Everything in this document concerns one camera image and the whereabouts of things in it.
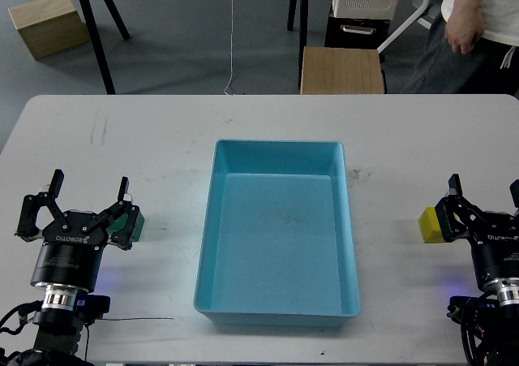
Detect brown wooden box center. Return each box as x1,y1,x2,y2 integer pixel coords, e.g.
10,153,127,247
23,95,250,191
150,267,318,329
300,46,384,95

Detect bystander in white shirt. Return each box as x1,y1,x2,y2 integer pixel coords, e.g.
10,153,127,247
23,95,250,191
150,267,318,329
402,0,518,96

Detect light wooden box left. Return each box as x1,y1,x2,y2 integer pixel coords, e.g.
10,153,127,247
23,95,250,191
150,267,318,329
8,0,90,60

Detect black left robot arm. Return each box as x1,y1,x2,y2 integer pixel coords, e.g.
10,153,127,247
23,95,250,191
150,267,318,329
1,170,144,365

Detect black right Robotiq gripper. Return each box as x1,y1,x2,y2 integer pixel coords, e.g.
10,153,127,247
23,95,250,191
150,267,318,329
435,174,519,292

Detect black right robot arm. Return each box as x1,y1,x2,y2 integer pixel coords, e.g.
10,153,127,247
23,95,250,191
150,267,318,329
435,174,518,365

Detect black drawer cabinet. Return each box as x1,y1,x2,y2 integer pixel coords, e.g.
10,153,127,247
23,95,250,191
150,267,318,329
324,13,390,50

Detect white hanging cable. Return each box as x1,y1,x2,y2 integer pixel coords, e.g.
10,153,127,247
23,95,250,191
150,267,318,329
223,0,237,96

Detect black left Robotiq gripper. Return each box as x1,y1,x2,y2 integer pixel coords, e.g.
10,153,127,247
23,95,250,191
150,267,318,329
15,169,140,293

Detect white office chair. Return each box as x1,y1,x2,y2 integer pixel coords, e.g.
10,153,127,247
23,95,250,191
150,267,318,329
376,0,435,54

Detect light blue plastic box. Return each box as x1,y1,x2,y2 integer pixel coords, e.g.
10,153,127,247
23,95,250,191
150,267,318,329
194,140,361,327

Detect green wooden block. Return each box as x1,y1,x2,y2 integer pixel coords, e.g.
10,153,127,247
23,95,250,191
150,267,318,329
108,209,144,244

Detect black tripod stand legs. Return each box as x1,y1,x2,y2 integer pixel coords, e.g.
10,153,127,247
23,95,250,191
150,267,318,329
79,0,131,95

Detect black table leg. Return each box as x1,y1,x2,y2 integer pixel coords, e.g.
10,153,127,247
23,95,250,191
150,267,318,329
286,0,309,88

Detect yellow wooden block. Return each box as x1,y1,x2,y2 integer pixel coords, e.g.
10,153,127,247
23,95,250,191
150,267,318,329
418,206,464,243

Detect bystander hand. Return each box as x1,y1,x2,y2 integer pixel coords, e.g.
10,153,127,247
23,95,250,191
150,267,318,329
444,11,486,55

